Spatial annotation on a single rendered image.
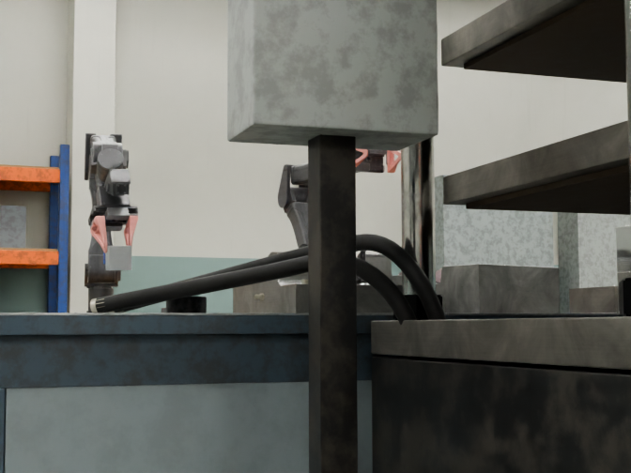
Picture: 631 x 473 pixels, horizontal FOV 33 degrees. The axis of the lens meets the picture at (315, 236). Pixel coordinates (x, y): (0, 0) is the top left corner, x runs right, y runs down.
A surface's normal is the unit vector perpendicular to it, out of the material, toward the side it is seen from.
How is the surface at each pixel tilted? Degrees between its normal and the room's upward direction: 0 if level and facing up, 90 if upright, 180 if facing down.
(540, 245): 90
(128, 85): 90
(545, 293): 90
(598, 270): 90
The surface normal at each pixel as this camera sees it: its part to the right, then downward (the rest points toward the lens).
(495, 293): 0.59, -0.07
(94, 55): 0.36, -0.08
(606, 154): -0.95, -0.03
